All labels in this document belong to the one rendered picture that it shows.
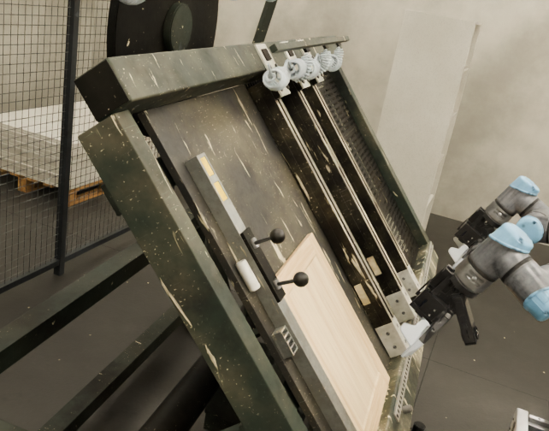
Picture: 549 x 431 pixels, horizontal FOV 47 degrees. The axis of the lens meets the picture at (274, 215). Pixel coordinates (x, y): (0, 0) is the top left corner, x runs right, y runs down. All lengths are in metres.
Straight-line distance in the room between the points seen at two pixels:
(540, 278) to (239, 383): 0.66
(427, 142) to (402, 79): 0.58
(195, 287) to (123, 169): 0.29
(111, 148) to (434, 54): 4.38
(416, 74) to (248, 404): 4.38
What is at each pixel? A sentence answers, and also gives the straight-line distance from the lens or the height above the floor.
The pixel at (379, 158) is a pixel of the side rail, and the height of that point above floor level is 1.30.
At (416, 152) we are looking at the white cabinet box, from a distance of 5.60.
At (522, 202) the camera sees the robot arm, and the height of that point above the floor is 1.58.
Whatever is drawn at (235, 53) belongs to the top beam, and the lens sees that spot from 1.94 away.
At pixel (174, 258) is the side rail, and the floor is 1.48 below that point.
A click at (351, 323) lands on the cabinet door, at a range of 2.06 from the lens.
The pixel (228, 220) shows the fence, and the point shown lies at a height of 1.50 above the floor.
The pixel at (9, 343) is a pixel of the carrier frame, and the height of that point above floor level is 0.79.
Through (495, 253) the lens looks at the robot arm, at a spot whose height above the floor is 1.63.
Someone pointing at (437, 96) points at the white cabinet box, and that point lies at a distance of 5.52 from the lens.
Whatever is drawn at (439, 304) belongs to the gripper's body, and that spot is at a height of 1.49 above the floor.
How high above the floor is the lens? 2.05
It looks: 20 degrees down
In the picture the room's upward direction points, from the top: 10 degrees clockwise
